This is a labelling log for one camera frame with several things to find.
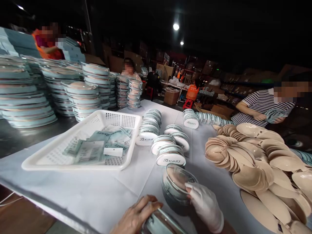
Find person's left hand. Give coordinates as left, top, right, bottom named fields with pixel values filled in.
left=110, top=194, right=164, bottom=234

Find person's right hand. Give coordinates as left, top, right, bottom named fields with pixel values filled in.
left=184, top=181, right=225, bottom=234

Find person's left fingers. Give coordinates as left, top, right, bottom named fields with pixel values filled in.
left=133, top=194, right=164, bottom=220

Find person's right fingers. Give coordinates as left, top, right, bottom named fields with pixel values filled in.
left=184, top=181, right=203, bottom=202

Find clear round case with teal band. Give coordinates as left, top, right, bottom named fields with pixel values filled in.
left=161, top=162, right=199, bottom=216

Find clear round lid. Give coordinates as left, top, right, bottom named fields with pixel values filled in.
left=141, top=207, right=187, bottom=234

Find beige foam pad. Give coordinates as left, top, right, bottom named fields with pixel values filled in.
left=166, top=167, right=194, bottom=194

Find white table cloth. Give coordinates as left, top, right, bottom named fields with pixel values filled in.
left=0, top=98, right=312, bottom=234

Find row of empty white-labelled cases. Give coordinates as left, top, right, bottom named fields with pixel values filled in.
left=150, top=134, right=187, bottom=169
left=182, top=108, right=236, bottom=130
left=135, top=108, right=163, bottom=147
left=162, top=124, right=190, bottom=153

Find white paper card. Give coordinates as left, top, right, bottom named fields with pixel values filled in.
left=103, top=147, right=124, bottom=157

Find pile of beige pads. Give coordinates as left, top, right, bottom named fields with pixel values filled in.
left=204, top=123, right=312, bottom=234

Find pile of teal leaflet packets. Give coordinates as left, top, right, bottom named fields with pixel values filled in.
left=62, top=124, right=133, bottom=164

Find flat cardboard boxes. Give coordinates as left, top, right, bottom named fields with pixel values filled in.
left=194, top=102, right=235, bottom=120

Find open cardboard box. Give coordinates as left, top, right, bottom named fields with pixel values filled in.
left=163, top=87, right=181, bottom=106

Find white plastic basket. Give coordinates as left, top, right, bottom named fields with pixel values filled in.
left=21, top=109, right=143, bottom=172

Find heap of teal cases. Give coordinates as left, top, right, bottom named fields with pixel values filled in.
left=289, top=147, right=312, bottom=169

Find stacks of packed round cases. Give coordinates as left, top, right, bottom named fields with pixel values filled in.
left=0, top=54, right=144, bottom=129

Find stack of teal flat boxes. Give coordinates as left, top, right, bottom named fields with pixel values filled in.
left=0, top=26, right=86, bottom=64

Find teal ring case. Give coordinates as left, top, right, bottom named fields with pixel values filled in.
left=264, top=108, right=289, bottom=124

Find white cable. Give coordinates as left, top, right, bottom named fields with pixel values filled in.
left=0, top=191, right=23, bottom=208

